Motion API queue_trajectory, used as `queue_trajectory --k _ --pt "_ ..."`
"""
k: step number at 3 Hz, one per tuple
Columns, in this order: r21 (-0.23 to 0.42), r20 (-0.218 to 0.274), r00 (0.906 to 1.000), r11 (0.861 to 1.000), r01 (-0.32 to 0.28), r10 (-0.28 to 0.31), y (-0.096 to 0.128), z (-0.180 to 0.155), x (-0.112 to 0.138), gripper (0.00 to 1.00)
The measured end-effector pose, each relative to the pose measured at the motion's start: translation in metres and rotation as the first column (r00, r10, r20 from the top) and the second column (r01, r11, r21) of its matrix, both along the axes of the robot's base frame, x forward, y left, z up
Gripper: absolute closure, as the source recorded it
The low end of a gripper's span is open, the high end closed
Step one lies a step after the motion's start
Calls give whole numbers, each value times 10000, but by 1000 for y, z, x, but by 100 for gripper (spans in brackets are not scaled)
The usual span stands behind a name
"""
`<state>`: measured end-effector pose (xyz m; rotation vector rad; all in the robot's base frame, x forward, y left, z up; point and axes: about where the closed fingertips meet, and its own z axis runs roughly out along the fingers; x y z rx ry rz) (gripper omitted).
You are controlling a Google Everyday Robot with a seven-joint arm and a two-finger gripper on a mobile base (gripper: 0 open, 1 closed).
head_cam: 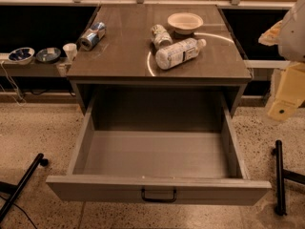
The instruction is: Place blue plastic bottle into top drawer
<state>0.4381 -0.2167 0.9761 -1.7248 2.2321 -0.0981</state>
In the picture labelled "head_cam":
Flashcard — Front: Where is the blue plastic water bottle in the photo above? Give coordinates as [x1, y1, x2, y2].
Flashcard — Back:
[155, 38, 207, 70]

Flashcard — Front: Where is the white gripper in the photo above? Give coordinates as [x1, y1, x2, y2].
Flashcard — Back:
[258, 0, 305, 121]

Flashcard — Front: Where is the blue silver energy drink can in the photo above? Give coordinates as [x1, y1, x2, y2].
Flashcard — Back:
[79, 22, 106, 51]

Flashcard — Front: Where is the white cable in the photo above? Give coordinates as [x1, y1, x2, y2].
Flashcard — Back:
[0, 60, 27, 107]

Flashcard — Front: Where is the open grey top drawer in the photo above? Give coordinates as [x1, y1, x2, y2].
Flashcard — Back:
[47, 91, 271, 205]

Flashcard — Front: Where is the black stand leg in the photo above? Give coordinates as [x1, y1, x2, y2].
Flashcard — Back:
[0, 153, 49, 222]
[272, 140, 305, 216]

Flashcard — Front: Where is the blue patterned bowl right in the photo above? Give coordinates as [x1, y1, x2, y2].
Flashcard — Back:
[36, 48, 61, 64]

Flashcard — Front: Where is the black stand leg right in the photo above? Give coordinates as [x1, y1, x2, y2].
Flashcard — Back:
[272, 140, 305, 216]

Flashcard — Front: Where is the black drawer handle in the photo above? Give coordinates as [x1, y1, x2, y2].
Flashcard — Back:
[141, 189, 177, 203]

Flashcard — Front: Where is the grey drawer cabinet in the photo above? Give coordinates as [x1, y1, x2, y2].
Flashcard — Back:
[68, 4, 252, 111]

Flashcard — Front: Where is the low side shelf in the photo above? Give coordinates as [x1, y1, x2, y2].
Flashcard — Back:
[0, 53, 71, 77]

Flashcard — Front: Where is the crushed silver can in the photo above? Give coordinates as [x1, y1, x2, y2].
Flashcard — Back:
[151, 24, 173, 50]

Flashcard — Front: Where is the small white paper cup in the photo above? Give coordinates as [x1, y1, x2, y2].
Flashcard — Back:
[63, 43, 77, 61]

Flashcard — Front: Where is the blue patterned bowl left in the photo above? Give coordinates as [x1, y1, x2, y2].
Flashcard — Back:
[9, 47, 34, 65]

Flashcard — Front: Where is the black stand leg left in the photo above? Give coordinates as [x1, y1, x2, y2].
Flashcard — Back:
[0, 153, 49, 222]

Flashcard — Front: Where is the blue patterned bowl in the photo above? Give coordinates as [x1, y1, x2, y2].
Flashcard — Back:
[9, 47, 34, 65]
[36, 48, 61, 64]

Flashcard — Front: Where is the white paper bowl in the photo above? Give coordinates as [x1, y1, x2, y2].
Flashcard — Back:
[168, 12, 203, 35]

